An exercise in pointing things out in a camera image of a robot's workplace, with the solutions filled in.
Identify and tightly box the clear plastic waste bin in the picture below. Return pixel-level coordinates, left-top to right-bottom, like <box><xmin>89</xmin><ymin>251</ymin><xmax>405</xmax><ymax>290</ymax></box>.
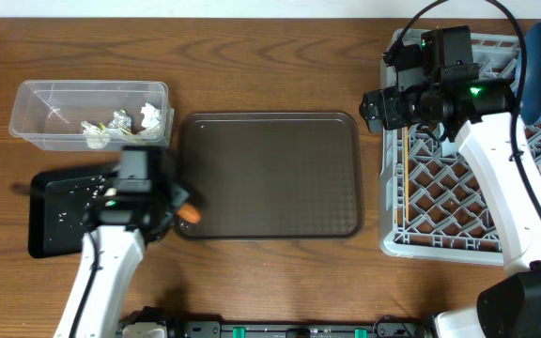
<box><xmin>8</xmin><ymin>80</ymin><xmax>174</xmax><ymax>152</ymax></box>

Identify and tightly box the yellow snack wrapper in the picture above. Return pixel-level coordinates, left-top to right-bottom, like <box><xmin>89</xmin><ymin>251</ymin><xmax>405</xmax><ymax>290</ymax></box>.
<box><xmin>98</xmin><ymin>109</ymin><xmax>143</xmax><ymax>144</ymax></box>

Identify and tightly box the crumpled white tissue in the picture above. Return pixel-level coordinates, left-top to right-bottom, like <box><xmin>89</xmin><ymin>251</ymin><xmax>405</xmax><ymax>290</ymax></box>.
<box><xmin>139</xmin><ymin>103</ymin><xmax>162</xmax><ymax>137</ymax></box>

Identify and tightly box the orange carrot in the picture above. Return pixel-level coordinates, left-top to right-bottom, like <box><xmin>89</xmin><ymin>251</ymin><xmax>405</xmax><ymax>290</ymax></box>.
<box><xmin>177</xmin><ymin>203</ymin><xmax>202</xmax><ymax>223</ymax></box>

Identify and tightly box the spilled white rice pile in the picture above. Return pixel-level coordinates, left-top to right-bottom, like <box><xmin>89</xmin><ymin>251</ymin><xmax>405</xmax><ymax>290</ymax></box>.
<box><xmin>52</xmin><ymin>175</ymin><xmax>108</xmax><ymax>226</ymax></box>

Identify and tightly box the grey dishwasher rack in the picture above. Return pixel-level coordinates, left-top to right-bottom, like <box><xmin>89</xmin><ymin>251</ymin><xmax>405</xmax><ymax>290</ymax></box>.
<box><xmin>379</xmin><ymin>33</ymin><xmax>541</xmax><ymax>266</ymax></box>

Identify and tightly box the brown serving tray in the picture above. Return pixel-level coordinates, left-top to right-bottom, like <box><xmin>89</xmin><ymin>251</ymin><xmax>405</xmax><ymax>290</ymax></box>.
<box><xmin>177</xmin><ymin>112</ymin><xmax>364</xmax><ymax>240</ymax></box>

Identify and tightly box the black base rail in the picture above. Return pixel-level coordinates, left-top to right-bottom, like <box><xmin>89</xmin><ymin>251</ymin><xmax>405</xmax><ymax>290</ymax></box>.
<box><xmin>115</xmin><ymin>307</ymin><xmax>433</xmax><ymax>338</ymax></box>

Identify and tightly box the light blue rice bowl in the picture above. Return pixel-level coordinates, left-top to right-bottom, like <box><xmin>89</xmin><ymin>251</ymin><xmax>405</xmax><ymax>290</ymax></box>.
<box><xmin>440</xmin><ymin>138</ymin><xmax>458</xmax><ymax>158</ymax></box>

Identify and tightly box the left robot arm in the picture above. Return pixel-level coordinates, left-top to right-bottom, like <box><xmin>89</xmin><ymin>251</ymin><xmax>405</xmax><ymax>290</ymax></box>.
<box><xmin>54</xmin><ymin>182</ymin><xmax>190</xmax><ymax>337</ymax></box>

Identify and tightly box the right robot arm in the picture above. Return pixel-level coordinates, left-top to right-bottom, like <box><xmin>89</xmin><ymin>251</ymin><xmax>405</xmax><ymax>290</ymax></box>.
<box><xmin>359</xmin><ymin>79</ymin><xmax>541</xmax><ymax>337</ymax></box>

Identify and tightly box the white paper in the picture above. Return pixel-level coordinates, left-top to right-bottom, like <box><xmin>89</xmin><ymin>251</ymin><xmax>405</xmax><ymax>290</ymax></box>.
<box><xmin>81</xmin><ymin>121</ymin><xmax>111</xmax><ymax>149</ymax></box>

